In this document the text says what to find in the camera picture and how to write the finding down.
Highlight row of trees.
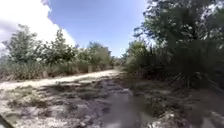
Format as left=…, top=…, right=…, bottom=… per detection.
left=0, top=23, right=116, bottom=68

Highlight muddy dirt track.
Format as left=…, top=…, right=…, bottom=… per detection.
left=0, top=68, right=224, bottom=128

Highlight dense dark trees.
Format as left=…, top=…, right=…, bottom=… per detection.
left=120, top=0, right=224, bottom=90

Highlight tall dry grass strip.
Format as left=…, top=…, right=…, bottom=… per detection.
left=0, top=61, right=114, bottom=82

